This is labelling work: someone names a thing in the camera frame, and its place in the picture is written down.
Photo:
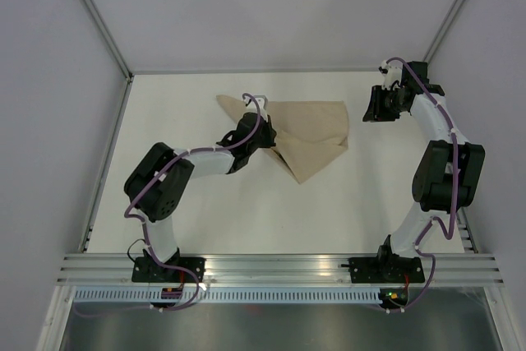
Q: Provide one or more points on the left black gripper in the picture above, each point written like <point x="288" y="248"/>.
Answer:
<point x="271" y="134"/>

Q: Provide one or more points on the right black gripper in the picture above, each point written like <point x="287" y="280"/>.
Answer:
<point x="376" y="112"/>

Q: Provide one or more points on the beige cloth napkin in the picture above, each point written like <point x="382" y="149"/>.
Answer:
<point x="310" y="134"/>

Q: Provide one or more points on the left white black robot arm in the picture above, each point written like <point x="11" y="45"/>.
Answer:
<point x="156" y="185"/>

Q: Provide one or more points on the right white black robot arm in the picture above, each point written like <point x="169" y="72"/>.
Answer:
<point x="447" y="176"/>

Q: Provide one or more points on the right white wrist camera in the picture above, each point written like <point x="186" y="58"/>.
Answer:
<point x="391" y="74"/>

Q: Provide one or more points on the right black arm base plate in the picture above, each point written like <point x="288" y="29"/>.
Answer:
<point x="395" y="270"/>

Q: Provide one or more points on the left aluminium frame post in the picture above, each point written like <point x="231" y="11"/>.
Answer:
<point x="109" y="42"/>

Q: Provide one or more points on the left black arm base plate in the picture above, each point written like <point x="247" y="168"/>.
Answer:
<point x="145" y="270"/>

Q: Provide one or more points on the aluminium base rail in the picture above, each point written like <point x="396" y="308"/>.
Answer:
<point x="288" y="270"/>

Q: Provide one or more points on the white slotted cable duct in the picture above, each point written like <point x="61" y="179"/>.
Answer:
<point x="230" y="295"/>

